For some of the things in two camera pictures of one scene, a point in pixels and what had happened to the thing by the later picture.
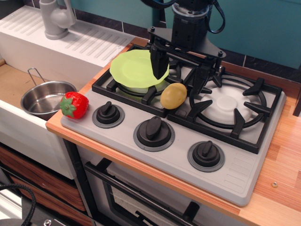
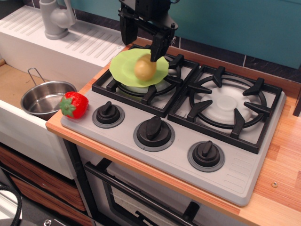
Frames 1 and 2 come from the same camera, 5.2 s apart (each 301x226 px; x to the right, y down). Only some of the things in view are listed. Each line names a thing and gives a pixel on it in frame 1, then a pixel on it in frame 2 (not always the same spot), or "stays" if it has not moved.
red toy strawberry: [74, 105] stays
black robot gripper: [190, 50] to [152, 15]
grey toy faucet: [57, 21] stays
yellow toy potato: [173, 95] to [144, 68]
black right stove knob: [206, 156] stays
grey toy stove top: [174, 151] stays
